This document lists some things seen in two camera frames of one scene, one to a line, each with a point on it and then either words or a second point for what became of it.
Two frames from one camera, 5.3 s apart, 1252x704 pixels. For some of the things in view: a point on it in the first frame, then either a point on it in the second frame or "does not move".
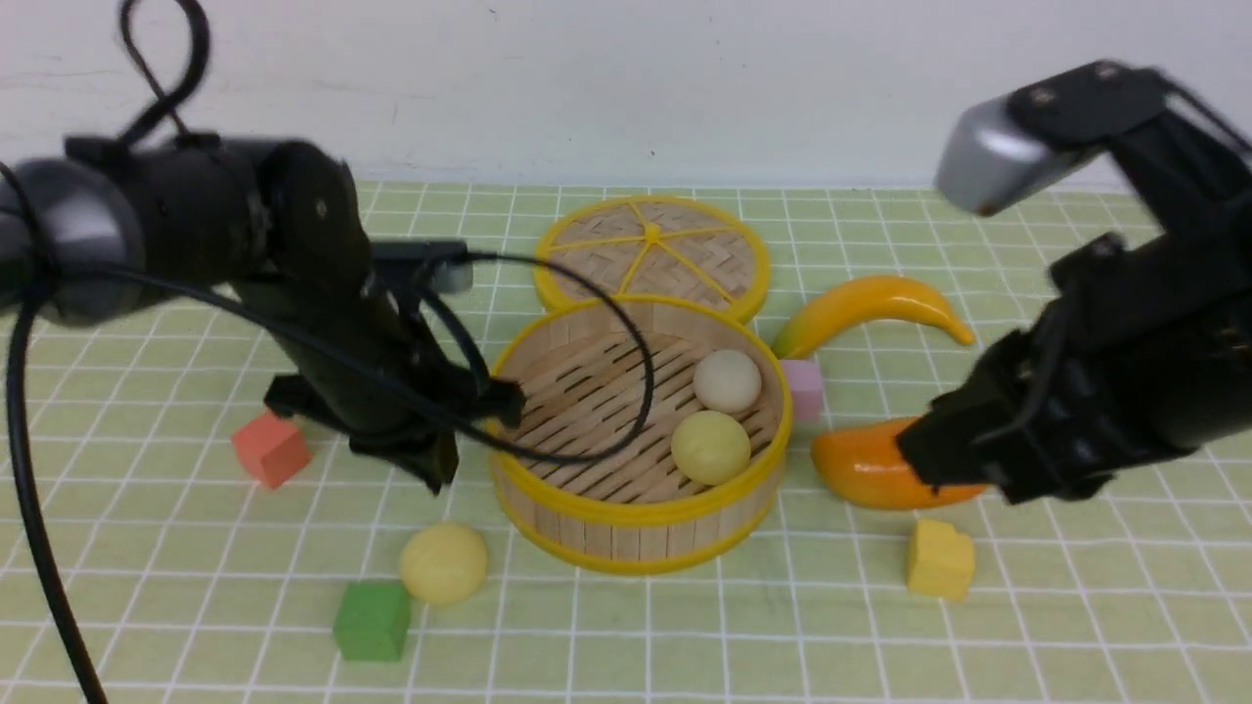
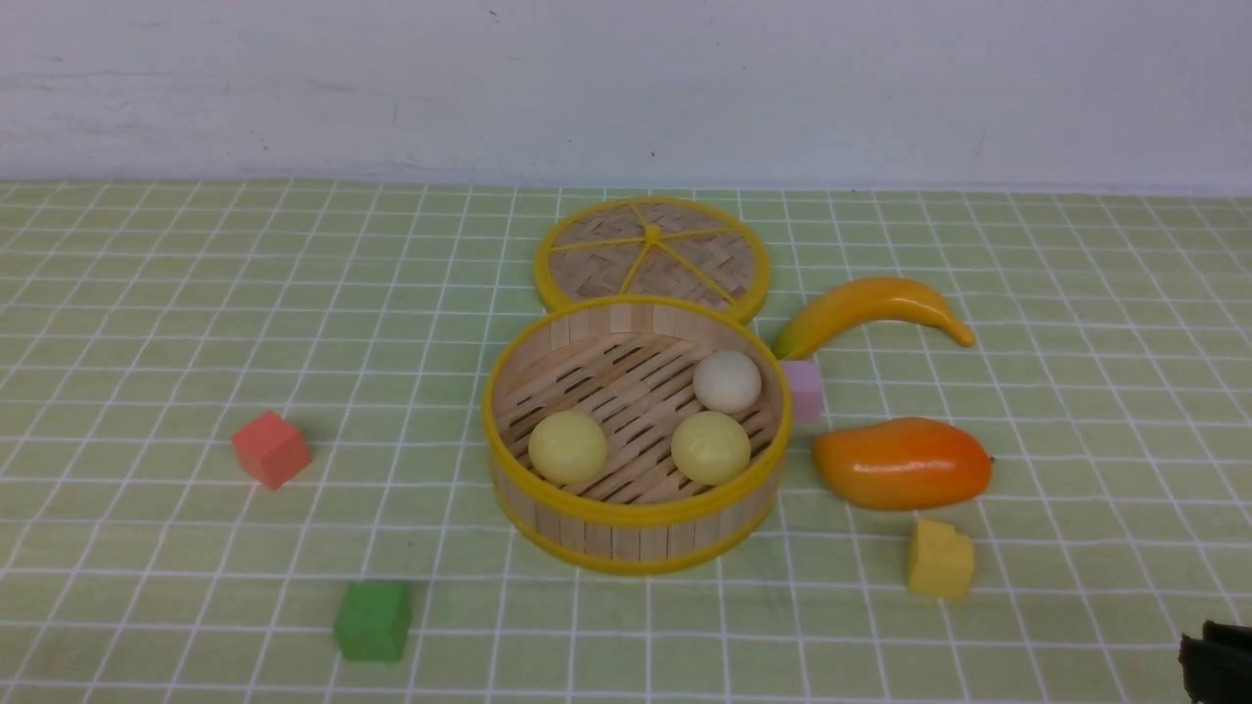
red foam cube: (273, 448) does not move
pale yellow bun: (443, 564) to (567, 446)
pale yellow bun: (711, 448) does not move
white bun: (727, 381) does not move
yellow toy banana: (866, 299) does not move
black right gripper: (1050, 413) to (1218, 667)
